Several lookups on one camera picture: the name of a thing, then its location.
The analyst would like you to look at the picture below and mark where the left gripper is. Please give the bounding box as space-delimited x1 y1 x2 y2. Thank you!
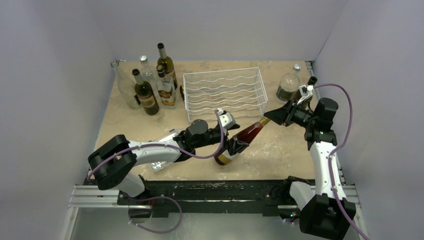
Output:
193 123 248 155

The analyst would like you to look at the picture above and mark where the red bottle gold foil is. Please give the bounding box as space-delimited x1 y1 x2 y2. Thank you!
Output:
214 116 271 166

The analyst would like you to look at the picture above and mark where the dark green bottle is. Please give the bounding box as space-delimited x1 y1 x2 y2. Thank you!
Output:
291 76 318 104

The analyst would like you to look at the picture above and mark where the white wire wine rack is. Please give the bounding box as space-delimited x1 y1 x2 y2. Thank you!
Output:
183 67 268 123

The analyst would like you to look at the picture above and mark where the small dark bottle gold cap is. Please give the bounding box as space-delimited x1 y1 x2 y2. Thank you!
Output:
156 64 177 110

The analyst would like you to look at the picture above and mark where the dark labelled wine bottle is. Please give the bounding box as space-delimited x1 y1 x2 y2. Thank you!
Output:
157 42 178 90

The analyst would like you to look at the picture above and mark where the dark bottle silver collar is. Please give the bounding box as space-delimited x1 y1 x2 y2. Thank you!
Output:
132 68 160 116

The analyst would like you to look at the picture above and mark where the clear bottle silver cap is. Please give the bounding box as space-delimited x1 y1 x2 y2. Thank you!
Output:
139 55 160 100

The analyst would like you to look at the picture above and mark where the tall clear bottle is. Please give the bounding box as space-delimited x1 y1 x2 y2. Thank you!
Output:
110 60 142 110

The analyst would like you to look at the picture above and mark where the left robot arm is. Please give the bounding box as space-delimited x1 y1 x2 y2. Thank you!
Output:
87 115 240 205

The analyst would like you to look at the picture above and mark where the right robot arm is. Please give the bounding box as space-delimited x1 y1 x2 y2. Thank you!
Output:
264 97 356 240

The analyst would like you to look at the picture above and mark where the clear plastic parts box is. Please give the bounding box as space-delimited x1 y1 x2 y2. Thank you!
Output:
148 128 181 172

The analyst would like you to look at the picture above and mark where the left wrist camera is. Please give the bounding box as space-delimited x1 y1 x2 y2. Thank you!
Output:
217 108 236 131

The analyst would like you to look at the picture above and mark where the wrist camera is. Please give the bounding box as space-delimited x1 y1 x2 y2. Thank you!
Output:
217 108 236 131
296 84 314 105

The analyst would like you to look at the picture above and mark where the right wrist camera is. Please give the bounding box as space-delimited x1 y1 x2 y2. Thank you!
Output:
296 84 314 105

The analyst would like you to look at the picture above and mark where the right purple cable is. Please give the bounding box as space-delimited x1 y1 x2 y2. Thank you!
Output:
311 83 371 240

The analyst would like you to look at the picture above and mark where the black handled screwdriver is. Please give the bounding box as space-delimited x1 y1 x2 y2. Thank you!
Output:
179 85 186 102

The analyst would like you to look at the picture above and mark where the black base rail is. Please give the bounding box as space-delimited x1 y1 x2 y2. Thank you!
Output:
117 176 301 219

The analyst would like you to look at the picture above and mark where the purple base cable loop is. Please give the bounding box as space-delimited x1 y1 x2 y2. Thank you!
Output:
127 195 184 235

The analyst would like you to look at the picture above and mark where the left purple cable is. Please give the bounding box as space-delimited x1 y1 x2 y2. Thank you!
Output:
86 109 226 181

